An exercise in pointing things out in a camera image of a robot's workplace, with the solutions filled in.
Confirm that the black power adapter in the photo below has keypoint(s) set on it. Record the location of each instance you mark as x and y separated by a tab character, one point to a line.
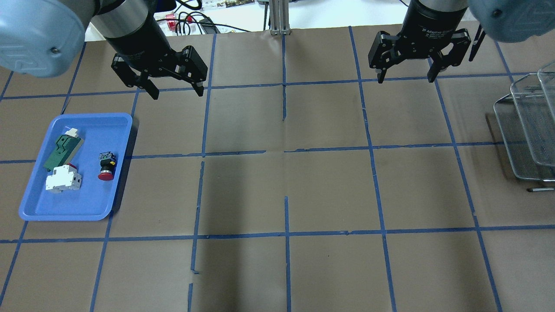
208	26

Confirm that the red emergency push button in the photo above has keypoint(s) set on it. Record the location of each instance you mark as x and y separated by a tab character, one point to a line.
107	162

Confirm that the blue plastic tray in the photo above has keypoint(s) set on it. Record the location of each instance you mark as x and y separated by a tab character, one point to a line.
106	132

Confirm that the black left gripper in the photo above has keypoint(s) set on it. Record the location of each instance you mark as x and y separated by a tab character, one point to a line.
138	44

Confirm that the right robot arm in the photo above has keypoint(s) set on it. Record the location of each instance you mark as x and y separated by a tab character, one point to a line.
506	21

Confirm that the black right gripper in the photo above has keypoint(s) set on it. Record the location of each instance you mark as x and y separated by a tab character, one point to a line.
426	27

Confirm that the aluminium frame post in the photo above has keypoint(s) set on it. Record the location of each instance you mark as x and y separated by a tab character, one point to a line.
279	17

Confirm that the white circuit breaker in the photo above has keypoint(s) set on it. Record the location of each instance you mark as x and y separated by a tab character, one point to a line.
65	177

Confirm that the green white switch component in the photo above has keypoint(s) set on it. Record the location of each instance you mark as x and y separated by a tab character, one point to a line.
66	146

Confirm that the silver wire mesh shelf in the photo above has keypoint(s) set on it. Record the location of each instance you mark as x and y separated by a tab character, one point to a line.
526	120

